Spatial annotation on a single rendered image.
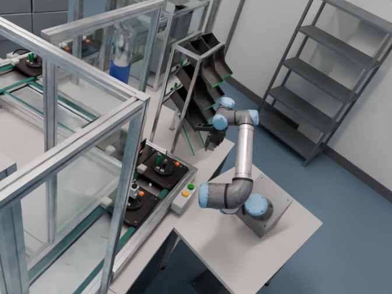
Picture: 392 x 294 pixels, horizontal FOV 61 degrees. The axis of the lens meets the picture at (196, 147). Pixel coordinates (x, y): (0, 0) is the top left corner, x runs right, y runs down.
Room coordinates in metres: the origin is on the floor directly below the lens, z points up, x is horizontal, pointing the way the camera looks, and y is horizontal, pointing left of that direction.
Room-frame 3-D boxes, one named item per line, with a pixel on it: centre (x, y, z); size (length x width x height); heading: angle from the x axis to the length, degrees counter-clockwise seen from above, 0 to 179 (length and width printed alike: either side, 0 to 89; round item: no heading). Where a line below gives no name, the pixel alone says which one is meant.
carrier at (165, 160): (1.53, 0.15, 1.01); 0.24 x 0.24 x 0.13; 76
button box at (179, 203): (1.39, -0.04, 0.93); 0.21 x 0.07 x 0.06; 166
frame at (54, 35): (1.10, 0.41, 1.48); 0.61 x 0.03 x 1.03; 166
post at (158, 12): (1.38, 0.34, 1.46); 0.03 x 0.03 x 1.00; 76
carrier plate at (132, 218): (1.20, 0.24, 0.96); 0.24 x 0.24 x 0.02; 76
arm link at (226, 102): (1.52, -0.08, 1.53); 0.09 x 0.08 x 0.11; 177
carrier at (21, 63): (2.13, 1.38, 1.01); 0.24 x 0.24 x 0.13; 76
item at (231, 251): (1.48, -0.45, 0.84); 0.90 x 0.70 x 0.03; 147
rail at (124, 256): (1.22, 0.07, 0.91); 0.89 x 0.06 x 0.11; 166
